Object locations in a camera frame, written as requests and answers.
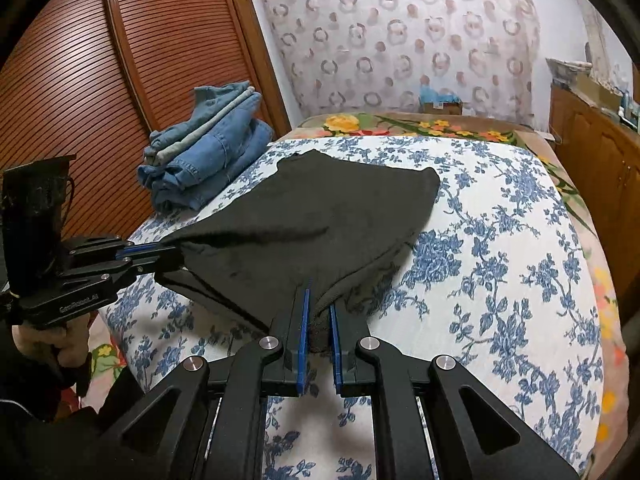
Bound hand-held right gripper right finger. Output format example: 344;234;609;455
329;304;582;480

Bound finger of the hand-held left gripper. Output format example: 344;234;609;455
67;235;185;263
70;252;187;288

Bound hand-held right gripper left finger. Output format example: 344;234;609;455
97;279;315;480

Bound black pants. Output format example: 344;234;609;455
154;148;442;352

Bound person's left hand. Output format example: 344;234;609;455
11;304;95;388

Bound pile of folded blue jeans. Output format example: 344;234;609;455
136;80;276;213

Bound blue floral bedsheet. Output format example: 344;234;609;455
96;134;607;480

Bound wooden louvred wardrobe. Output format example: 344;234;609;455
0;0;294;263

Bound cardboard box with blue bags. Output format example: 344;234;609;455
416;85;464;117

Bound colourful flower blanket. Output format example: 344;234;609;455
82;111;632;463

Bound circle patterned curtain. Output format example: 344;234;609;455
249;0;545;130

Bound wooden sideboard cabinet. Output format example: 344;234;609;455
546;81;640;313

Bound stack of papers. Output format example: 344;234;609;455
544;56;594;82

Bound tied beige window curtain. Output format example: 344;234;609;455
581;4;622;87

